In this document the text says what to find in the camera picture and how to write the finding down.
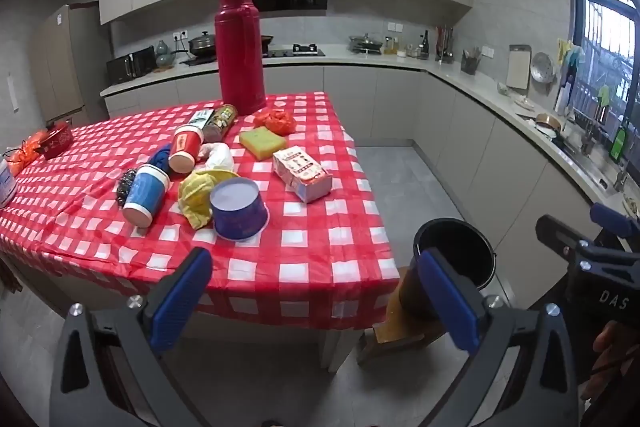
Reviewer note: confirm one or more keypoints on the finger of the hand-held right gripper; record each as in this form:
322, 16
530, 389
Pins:
555, 229
612, 218

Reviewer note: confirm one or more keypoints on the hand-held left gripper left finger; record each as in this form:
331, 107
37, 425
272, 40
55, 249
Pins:
182, 302

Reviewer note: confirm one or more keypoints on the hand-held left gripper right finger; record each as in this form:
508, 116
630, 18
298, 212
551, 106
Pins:
447, 302

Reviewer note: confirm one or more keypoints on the black bucket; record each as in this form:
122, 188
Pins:
470, 257

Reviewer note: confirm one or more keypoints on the yellow plastic bag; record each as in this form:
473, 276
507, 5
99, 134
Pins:
195, 199

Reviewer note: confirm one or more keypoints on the blue paper bowl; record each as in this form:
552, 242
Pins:
237, 212

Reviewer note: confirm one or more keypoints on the blue paper cup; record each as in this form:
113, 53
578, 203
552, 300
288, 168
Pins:
145, 192

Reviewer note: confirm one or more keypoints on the dark steel scrubber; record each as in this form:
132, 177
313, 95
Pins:
125, 182

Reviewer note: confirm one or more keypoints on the blue knit glove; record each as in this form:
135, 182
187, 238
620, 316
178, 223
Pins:
160, 157

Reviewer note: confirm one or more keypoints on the white paper towel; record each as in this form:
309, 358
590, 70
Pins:
220, 157

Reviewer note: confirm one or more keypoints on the red paper cup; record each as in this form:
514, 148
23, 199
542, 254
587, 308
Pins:
185, 147

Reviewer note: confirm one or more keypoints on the pink printed carton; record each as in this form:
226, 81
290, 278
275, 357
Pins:
300, 172

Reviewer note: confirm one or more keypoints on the yellow green sponge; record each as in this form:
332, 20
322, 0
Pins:
262, 143

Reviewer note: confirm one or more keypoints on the printed drink can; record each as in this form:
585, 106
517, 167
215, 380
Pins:
220, 123

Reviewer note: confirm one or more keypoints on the green and white carton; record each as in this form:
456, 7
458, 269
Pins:
201, 117

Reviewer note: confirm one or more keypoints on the orange plastic bag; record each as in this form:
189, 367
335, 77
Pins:
275, 122

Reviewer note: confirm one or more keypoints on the person's right hand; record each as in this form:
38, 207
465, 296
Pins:
617, 352

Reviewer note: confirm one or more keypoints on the steel kitchen sink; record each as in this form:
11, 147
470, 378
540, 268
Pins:
592, 172

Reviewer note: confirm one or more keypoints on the wooden stool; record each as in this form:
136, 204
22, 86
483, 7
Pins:
390, 332

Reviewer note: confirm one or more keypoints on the green dish soap bottle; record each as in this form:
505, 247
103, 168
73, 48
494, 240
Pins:
619, 144

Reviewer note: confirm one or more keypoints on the steel faucet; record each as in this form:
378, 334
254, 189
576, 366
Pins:
588, 139

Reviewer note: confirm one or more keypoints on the copper pot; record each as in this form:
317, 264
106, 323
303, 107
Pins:
546, 122

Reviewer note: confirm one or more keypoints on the green hanging cloth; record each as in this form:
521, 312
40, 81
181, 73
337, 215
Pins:
605, 96

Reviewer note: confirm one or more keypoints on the red checked tablecloth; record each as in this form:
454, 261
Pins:
310, 227

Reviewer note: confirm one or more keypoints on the beige counter cabinets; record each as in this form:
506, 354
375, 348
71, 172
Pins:
450, 117

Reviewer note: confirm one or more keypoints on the round steel steamer tray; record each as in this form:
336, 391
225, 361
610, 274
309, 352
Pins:
542, 68

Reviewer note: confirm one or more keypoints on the teal hanging cloth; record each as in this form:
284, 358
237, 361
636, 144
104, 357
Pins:
576, 57

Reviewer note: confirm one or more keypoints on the white cutting board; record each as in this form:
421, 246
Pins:
518, 68

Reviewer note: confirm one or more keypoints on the yellow hanging glove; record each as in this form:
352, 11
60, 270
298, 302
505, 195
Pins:
562, 49

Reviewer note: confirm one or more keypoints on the black chopstick holder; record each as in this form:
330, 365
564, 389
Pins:
470, 64

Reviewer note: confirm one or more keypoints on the dark framed window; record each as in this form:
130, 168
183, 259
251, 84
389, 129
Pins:
600, 17

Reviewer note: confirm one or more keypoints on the small red pot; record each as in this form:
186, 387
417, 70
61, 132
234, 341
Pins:
55, 141

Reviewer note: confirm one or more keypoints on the white lidded container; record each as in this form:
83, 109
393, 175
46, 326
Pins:
6, 187

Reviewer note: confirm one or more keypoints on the utensil holder with utensils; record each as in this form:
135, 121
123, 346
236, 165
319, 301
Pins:
445, 47

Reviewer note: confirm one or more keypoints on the orange mesh bag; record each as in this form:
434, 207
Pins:
27, 148

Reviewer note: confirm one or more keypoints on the dark wine bottle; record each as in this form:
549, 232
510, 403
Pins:
425, 47

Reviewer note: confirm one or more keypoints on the black microwave oven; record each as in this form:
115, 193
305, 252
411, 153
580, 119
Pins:
130, 66

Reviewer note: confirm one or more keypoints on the cooking oil bottles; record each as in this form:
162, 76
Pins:
394, 47

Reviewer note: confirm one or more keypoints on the green ceramic vase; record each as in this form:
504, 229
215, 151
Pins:
163, 54

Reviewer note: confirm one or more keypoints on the tall red thermos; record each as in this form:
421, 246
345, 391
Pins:
240, 57

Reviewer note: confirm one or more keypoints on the wok with glass lid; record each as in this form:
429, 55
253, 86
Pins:
201, 44

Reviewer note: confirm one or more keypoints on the beige refrigerator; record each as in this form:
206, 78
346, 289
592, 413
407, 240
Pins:
60, 67

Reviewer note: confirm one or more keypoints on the steel pot with lid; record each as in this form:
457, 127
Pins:
366, 43

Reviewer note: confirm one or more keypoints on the black gas stove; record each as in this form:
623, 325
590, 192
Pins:
297, 52

